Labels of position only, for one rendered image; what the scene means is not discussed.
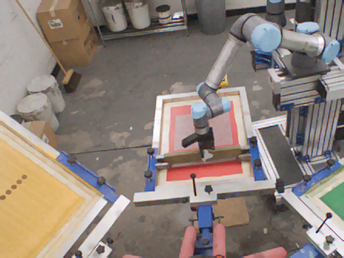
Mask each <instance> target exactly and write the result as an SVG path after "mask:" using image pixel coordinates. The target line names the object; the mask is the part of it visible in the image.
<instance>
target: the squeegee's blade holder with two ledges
mask: <svg viewBox="0 0 344 258"><path fill-rule="evenodd" d="M228 160H236V158H235V157H227V158H220V159H213V160H206V162H204V161H203V160H201V161H194V162H187V163H180V164H171V166H172V167H181V166H188V165H195V164H207V163H213V162H221V161H228Z"/></svg>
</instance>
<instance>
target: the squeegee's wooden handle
mask: <svg viewBox="0 0 344 258"><path fill-rule="evenodd" d="M205 150H208V153H209V154H212V155H213V156H212V157H211V158H207V159H206V160H213V159H220V158H227V157H235V158H237V156H240V155H242V154H241V146H240V144H238V145H231V146H225V147H215V150H211V149H205ZM164 159H165V161H166V163H169V164H170V166H171V164H180V163H187V162H194V161H201V160H202V158H201V156H200V150H187V151H180V152H173V153H166V154H164Z"/></svg>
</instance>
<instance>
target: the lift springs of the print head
mask: <svg viewBox="0 0 344 258"><path fill-rule="evenodd" d="M196 234H197V230H196V228H195V227H194V220H193V223H192V226H188V227H187V228H186V231H185V234H184V239H183V242H182V246H181V249H180V257H179V258H188V257H190V256H193V255H194V247H195V238H196ZM298 249H300V247H297V248H294V249H291V250H287V251H286V250H285V249H284V248H283V247H281V246H280V247H277V248H274V249H271V250H266V251H263V252H260V253H255V254H252V255H249V256H244V257H241V258H286V253H288V252H291V251H294V250H298ZM212 256H215V257H218V258H227V255H226V233H225V226H224V225H223V224H221V223H220V217H219V220H218V224H216V225H215V226H213V249H212ZM123 258H144V257H140V256H135V255H130V254H126V255H124V256H123Z"/></svg>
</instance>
